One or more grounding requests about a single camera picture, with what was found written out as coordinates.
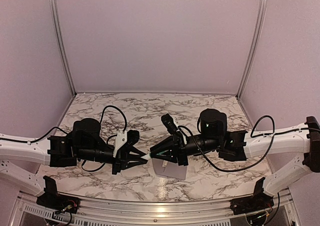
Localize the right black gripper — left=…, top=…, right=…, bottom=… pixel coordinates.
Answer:
left=150, top=133, right=222, bottom=167

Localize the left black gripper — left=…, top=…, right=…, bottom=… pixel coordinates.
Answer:
left=77, top=143, right=148, bottom=176

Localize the grey envelope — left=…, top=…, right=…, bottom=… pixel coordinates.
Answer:
left=152, top=158, right=188, bottom=180

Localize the green white glue stick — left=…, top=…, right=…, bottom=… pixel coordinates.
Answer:
left=149, top=150, right=172, bottom=160

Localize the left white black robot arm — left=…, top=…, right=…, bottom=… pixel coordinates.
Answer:
left=0, top=118, right=150, bottom=174

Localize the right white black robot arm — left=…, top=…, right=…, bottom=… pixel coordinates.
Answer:
left=144, top=109, right=320, bottom=210

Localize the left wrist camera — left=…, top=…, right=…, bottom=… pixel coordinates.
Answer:
left=113, top=130, right=128, bottom=158

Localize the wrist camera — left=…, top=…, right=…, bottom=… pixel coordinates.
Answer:
left=161, top=114, right=178, bottom=135
left=113, top=130, right=128, bottom=158

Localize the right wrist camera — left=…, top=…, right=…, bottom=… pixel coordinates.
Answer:
left=161, top=114, right=178, bottom=135

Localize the front aluminium rail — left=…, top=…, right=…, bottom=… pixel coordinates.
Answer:
left=7, top=189, right=301, bottom=225

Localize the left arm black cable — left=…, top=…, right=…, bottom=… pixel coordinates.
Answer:
left=0, top=105, right=127, bottom=172

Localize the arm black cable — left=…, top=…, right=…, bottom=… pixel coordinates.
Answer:
left=177, top=115, right=313, bottom=172
left=0, top=105, right=127, bottom=172

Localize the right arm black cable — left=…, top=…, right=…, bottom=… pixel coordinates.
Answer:
left=177, top=115, right=313, bottom=172

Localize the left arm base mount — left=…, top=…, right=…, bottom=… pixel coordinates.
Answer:
left=36, top=176, right=80, bottom=225

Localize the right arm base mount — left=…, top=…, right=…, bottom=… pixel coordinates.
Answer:
left=230, top=177, right=274, bottom=215

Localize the right aluminium frame post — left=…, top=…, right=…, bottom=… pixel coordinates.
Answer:
left=236, top=0, right=268, bottom=100

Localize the aluminium frame post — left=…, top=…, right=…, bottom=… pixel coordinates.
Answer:
left=49, top=0, right=77, bottom=98
left=236, top=0, right=268, bottom=100

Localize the left aluminium frame post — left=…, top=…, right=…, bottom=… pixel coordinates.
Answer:
left=49, top=0, right=77, bottom=98

